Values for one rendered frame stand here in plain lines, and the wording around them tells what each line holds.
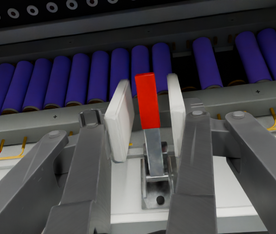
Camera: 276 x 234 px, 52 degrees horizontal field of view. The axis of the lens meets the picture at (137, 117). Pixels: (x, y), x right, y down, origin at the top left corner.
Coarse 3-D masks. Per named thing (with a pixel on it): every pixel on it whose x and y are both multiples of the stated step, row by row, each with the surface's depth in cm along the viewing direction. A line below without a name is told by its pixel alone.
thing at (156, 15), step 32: (192, 0) 28; (224, 0) 27; (256, 0) 27; (0, 32) 30; (32, 32) 30; (64, 32) 30; (160, 128) 24; (128, 160) 23; (224, 160) 21; (128, 192) 21; (224, 192) 20; (128, 224) 20; (160, 224) 20; (224, 224) 21; (256, 224) 21
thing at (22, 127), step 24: (168, 96) 23; (192, 96) 23; (216, 96) 22; (240, 96) 22; (264, 96) 21; (0, 120) 24; (24, 120) 24; (48, 120) 23; (72, 120) 23; (168, 120) 23; (0, 144) 24; (24, 144) 24
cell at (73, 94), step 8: (80, 56) 28; (88, 56) 29; (72, 64) 28; (80, 64) 28; (88, 64) 28; (72, 72) 27; (80, 72) 27; (88, 72) 28; (72, 80) 26; (80, 80) 26; (72, 88) 26; (80, 88) 26; (72, 96) 25; (80, 96) 25; (64, 104) 25; (80, 104) 25
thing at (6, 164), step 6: (132, 150) 22; (138, 150) 22; (168, 150) 22; (132, 156) 22; (138, 156) 23; (0, 162) 24; (6, 162) 24; (12, 162) 24; (0, 168) 24; (6, 168) 24
